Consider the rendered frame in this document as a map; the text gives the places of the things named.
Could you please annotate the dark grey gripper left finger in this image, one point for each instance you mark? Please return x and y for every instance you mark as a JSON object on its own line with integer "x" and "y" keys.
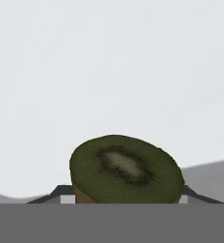
{"x": 60, "y": 193}

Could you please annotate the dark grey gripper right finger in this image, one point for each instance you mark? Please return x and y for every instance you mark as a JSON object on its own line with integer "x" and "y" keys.
{"x": 190, "y": 196}

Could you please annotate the halved green kiwi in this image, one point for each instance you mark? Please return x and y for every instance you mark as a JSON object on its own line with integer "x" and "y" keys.
{"x": 126, "y": 171}

